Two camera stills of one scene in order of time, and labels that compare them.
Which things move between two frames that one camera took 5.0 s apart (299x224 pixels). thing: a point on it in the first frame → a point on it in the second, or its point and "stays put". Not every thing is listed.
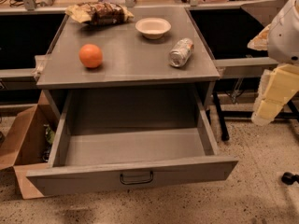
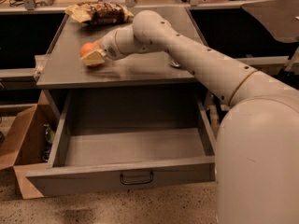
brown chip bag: [99, 13] stays put
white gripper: [285, 37] → [107, 45]
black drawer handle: [135, 182] stays put
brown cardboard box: [29, 145] stays put
